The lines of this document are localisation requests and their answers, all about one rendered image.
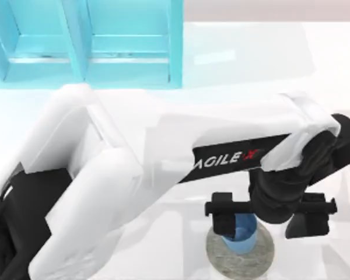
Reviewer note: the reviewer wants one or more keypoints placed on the grey round coaster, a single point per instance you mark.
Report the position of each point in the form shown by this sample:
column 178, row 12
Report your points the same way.
column 259, row 259

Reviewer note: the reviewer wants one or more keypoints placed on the light blue rack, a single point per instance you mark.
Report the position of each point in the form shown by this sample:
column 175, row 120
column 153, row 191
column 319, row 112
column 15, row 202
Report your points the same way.
column 125, row 43

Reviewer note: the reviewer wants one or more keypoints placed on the blue cup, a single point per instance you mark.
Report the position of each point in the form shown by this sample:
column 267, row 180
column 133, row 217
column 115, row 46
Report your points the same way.
column 245, row 236

